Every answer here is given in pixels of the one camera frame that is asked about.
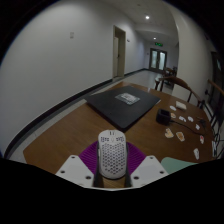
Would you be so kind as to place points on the dark wooden chair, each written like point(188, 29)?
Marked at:
point(168, 71)

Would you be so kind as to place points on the white wall switch plate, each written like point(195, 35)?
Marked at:
point(71, 35)

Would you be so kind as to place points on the small white flat box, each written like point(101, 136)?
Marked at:
point(181, 105)

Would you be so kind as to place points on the orange cartoon sticker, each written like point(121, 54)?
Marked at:
point(180, 136)

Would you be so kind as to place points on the mint green printed mouse pad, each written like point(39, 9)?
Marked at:
point(176, 164)

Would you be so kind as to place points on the black closed laptop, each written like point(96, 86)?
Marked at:
point(123, 110)

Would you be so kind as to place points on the green exit sign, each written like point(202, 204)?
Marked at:
point(158, 44)

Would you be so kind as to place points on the wooden round-back armchair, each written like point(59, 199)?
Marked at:
point(176, 78)

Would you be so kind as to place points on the wood-topped black metal railing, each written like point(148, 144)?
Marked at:
point(215, 85)

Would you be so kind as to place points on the wooden side door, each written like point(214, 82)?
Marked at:
point(120, 53)

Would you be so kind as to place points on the glass double door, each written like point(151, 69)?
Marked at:
point(158, 60)

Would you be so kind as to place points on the large round ceiling light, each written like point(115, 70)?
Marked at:
point(147, 17)

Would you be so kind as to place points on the tan heart-shaped sticker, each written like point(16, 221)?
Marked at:
point(169, 133)

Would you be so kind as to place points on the small white sticker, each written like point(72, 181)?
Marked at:
point(197, 126)
point(182, 118)
point(172, 108)
point(190, 118)

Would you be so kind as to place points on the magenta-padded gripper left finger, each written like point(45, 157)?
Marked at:
point(75, 168)

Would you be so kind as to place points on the white oblong sticker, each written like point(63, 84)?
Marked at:
point(196, 153)

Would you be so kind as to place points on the white perforated computer mouse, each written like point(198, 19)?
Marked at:
point(112, 155)

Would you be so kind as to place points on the small black box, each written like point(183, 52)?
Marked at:
point(163, 117)

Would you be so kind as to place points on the dark framed window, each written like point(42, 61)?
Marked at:
point(218, 76)

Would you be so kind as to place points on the red and white sticker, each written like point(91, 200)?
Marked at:
point(201, 139)

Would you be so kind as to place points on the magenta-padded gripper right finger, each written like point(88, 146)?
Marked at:
point(150, 168)

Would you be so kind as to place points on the small tan sticker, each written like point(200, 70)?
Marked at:
point(173, 115)

